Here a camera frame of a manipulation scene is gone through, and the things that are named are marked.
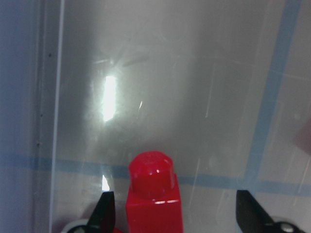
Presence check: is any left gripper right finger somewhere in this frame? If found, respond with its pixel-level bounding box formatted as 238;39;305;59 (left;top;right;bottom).
236;190;279;233

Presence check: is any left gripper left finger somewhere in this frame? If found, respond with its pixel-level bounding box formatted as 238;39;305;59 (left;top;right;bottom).
86;191;116;233

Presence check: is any red block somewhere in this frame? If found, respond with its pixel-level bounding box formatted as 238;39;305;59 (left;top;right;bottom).
125;150;184;233

